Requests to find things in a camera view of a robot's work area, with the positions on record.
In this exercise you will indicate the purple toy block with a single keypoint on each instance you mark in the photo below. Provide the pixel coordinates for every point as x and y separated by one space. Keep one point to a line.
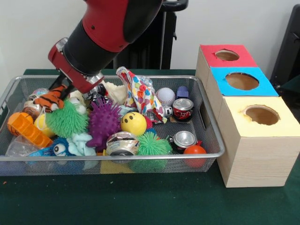
182 92

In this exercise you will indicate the silver mesh bin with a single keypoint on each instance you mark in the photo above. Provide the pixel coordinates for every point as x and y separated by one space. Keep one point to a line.
214 140

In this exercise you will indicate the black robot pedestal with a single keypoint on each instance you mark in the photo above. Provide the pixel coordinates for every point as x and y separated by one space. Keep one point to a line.
150 54

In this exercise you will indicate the black chair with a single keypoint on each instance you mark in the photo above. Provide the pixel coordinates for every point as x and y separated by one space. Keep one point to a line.
290 47

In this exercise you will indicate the purple spiky rubber toy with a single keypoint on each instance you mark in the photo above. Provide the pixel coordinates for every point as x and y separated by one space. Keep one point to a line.
103 120

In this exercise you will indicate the orange basketball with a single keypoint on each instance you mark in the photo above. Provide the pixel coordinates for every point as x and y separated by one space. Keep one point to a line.
13 123

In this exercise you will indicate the white baseball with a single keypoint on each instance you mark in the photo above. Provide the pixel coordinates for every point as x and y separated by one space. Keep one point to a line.
165 95

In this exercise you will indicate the yellow smiley ball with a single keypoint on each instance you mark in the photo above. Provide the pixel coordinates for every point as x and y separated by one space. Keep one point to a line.
133 123

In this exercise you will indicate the crushed black can silver lid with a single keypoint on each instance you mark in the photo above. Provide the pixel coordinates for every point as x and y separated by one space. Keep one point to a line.
185 139

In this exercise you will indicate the crushed red can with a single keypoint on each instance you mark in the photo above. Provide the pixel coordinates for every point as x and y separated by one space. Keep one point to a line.
183 109

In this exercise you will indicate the orange striped tiger plush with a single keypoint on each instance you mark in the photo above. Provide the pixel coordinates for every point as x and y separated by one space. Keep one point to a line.
50 100

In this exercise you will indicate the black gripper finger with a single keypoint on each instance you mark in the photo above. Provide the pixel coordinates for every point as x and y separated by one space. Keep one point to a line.
56 82
66 90

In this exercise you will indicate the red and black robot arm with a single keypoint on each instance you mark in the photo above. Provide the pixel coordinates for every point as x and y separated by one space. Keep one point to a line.
105 28

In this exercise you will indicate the red ball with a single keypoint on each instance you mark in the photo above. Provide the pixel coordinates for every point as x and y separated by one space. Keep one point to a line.
194 152

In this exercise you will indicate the white cloth with coloured dots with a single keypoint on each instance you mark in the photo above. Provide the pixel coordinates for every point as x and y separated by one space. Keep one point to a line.
143 93

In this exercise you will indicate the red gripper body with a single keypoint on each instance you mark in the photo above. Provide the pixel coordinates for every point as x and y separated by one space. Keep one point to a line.
70 72

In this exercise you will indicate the wooden box with three holes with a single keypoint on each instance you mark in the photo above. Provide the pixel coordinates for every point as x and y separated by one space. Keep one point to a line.
257 159

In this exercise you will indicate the dark green table cloth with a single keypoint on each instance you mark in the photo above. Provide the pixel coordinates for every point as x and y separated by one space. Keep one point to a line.
140 199
293 86

